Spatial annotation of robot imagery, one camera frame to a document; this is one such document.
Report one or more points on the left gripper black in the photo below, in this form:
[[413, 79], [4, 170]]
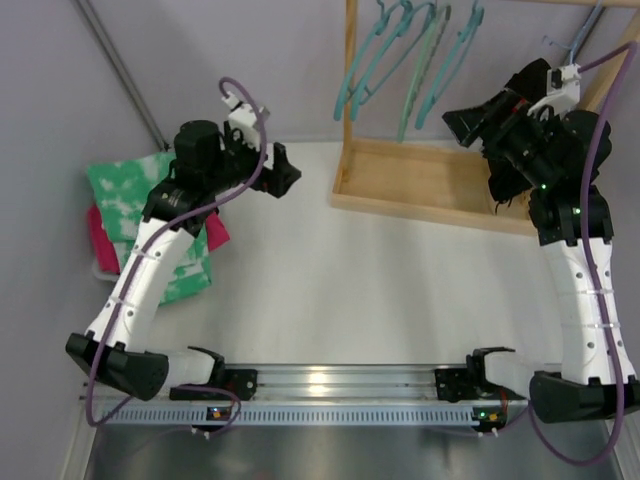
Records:
[[267, 167]]

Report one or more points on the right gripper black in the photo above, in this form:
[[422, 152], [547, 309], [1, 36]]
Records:
[[492, 128]]

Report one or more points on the teal plastic hanger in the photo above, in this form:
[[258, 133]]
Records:
[[451, 64]]

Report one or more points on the green white tie-dye trousers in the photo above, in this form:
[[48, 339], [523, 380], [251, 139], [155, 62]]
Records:
[[120, 192]]

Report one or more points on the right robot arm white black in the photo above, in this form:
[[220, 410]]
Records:
[[596, 379]]

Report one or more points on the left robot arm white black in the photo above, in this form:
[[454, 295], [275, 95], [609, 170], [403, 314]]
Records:
[[212, 166]]

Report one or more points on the black garment on hanger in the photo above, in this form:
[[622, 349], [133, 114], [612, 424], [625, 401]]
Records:
[[517, 160]]

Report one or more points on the light green notched hanger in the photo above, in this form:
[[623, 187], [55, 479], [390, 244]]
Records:
[[431, 41]]

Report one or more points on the teal hanger far left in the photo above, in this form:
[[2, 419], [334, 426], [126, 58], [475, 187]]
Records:
[[361, 61]]

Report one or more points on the wooden clothes rack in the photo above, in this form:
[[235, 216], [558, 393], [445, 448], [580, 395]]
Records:
[[420, 182]]

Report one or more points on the pink folded garment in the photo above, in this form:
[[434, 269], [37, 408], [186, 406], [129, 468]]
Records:
[[104, 250]]

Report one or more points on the white tray under clothes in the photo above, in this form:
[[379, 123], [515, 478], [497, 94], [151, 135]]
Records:
[[102, 275]]

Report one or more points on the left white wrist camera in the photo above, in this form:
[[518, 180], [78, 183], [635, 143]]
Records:
[[245, 117]]

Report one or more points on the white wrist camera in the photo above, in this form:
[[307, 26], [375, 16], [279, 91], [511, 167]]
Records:
[[245, 117], [562, 90]]

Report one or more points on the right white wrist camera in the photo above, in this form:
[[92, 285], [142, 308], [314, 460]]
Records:
[[562, 90]]

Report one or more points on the blue wire hanger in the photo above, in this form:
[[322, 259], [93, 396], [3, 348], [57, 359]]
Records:
[[574, 47]]

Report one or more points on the aluminium mounting rail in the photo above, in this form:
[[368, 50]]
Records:
[[324, 395]]

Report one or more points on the grey corner wall profile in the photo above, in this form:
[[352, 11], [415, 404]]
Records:
[[99, 33]]

